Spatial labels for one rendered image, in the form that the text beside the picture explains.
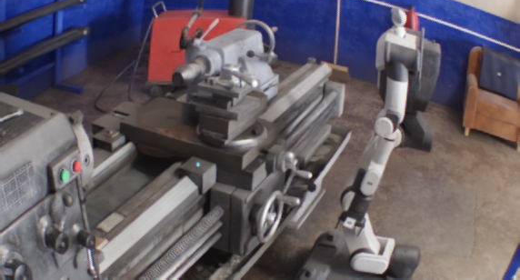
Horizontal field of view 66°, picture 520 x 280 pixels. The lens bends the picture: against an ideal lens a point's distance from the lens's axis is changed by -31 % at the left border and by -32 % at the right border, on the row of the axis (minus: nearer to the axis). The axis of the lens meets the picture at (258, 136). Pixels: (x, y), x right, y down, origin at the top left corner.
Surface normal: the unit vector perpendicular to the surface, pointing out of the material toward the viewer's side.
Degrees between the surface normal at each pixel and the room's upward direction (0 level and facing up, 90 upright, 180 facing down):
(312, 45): 90
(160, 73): 90
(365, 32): 90
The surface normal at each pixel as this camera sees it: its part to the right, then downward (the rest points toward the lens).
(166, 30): -0.07, 0.41
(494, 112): -0.40, 0.36
